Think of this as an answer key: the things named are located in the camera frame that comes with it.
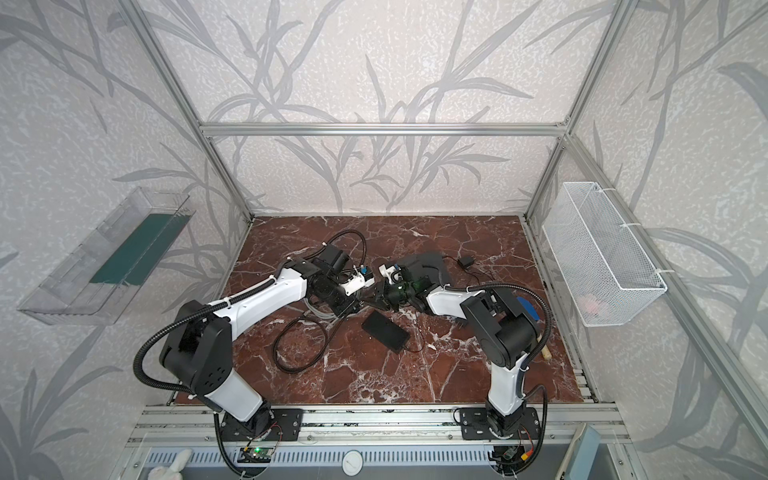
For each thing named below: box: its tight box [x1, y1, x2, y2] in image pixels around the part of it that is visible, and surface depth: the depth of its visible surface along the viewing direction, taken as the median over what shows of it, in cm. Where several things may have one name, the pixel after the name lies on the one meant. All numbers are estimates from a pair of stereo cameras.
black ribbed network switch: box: [361, 310, 411, 354], surface depth 91 cm
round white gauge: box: [341, 449, 364, 477], surface depth 70 cm
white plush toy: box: [148, 449, 192, 480], surface depth 67 cm
